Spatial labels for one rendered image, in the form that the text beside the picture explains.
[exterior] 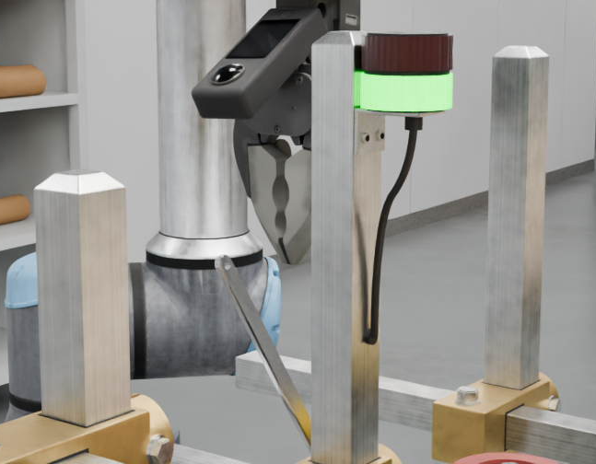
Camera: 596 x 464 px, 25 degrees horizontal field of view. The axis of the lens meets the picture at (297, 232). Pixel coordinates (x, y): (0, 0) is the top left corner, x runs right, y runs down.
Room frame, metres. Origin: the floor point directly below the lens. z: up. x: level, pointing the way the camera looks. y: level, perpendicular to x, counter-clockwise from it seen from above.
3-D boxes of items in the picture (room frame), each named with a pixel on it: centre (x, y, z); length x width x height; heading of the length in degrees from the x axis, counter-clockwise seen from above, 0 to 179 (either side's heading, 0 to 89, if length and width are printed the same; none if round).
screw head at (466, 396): (1.05, -0.14, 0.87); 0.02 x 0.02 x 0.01
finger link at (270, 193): (1.01, 0.01, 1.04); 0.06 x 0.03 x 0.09; 143
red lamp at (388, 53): (0.88, -0.07, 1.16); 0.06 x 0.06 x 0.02
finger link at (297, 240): (0.99, -0.02, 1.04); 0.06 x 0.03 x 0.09; 143
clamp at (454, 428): (1.09, -0.17, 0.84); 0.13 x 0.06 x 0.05; 143
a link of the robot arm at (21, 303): (1.65, 0.28, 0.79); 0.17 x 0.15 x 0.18; 100
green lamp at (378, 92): (0.88, -0.07, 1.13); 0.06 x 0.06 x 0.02
